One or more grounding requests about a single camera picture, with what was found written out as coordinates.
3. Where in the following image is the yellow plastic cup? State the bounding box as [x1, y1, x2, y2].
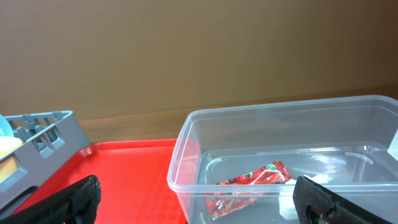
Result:
[0, 136, 24, 182]

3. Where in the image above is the light blue plate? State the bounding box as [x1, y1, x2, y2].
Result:
[0, 115, 14, 137]

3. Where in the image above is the red plastic serving tray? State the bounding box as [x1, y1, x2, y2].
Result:
[17, 139, 186, 224]

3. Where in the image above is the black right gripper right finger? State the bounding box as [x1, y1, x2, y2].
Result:
[293, 176, 391, 224]

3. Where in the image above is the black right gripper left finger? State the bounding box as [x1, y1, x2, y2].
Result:
[1, 175, 101, 224]

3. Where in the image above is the grey plastic dishwasher rack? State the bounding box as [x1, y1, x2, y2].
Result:
[1, 111, 90, 218]

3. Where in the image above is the red snack wrapper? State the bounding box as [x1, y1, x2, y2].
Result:
[205, 160, 292, 221]

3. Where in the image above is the clear plastic bin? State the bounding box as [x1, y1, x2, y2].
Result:
[167, 95, 397, 223]

